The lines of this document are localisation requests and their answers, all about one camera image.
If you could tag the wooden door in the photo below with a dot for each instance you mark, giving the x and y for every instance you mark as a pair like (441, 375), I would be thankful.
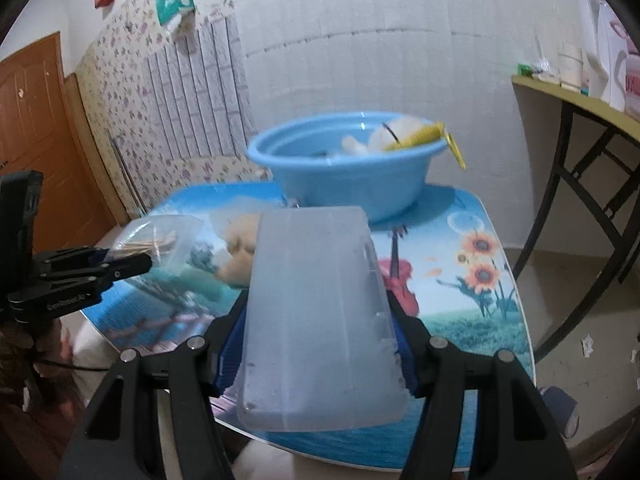
(45, 125)

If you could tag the blue plastic basin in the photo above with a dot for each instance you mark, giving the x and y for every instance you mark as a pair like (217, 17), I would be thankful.
(350, 180)

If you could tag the dark blue shoe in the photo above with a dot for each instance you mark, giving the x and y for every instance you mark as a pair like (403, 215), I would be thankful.
(562, 410)

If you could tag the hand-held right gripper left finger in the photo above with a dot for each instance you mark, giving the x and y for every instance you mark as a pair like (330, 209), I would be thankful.
(227, 365)

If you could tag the brown teddy bear plush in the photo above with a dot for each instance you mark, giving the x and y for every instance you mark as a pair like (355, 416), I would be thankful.
(240, 255)

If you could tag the paper cup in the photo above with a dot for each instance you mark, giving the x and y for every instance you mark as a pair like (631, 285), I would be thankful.
(571, 67)

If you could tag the translucent plastic box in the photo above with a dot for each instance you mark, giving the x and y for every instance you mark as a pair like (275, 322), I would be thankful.
(320, 320)

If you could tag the pink printed bag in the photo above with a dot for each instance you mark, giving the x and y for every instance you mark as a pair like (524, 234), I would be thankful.
(631, 85)

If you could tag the crumpled white wrapper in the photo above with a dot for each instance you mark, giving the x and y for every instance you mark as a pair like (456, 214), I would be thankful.
(545, 71)

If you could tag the yellow-top table with black legs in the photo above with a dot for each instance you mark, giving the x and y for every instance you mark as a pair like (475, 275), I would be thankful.
(575, 97)

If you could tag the white paper bag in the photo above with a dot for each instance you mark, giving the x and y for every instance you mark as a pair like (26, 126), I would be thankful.
(602, 50)

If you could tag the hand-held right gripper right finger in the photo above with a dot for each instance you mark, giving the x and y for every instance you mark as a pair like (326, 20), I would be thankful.
(407, 360)

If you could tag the white paper scrap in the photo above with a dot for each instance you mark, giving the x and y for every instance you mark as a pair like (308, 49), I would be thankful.
(587, 346)

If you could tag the small green item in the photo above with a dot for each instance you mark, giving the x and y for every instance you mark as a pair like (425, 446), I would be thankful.
(525, 69)

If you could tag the clear plastic bag of sticks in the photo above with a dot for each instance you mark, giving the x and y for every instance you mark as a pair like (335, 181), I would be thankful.
(165, 240)

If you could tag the metal rod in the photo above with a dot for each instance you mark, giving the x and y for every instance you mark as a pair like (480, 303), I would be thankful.
(125, 170)

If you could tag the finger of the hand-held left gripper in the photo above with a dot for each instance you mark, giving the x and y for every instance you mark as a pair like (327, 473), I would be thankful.
(70, 256)
(120, 267)

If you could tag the white plush with yellow hat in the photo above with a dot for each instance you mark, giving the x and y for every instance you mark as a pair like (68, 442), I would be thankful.
(385, 135)

